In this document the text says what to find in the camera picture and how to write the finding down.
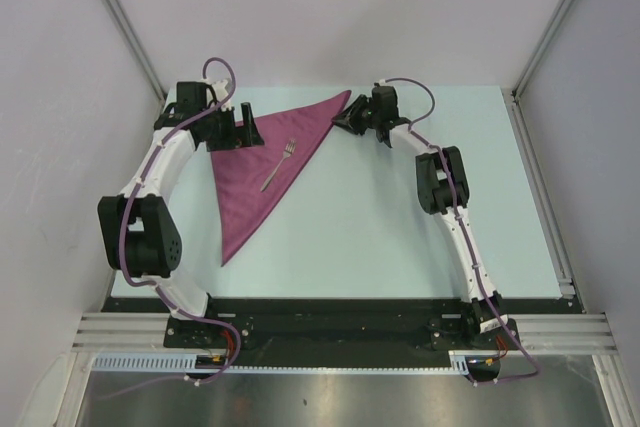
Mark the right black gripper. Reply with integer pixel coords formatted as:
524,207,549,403
332,96,380,137

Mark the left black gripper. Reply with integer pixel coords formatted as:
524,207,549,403
200,103,264,152

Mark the silver metal fork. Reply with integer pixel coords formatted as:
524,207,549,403
260,138,297,192

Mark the purple cloth napkin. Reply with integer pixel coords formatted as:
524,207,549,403
211,90,351,265

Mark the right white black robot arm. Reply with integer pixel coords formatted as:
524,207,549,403
332,77,518,348

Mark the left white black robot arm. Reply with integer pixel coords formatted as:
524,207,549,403
97,79,265,347

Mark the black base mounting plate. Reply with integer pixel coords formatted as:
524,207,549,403
102,296,526,368

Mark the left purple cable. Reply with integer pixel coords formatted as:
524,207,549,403
94,56,244,401

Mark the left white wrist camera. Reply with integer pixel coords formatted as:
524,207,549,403
199,78,235,112

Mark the aluminium rail frame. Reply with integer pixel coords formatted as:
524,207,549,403
72,313,617,355

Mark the light blue cable duct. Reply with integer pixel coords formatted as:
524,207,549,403
92,350,501,374

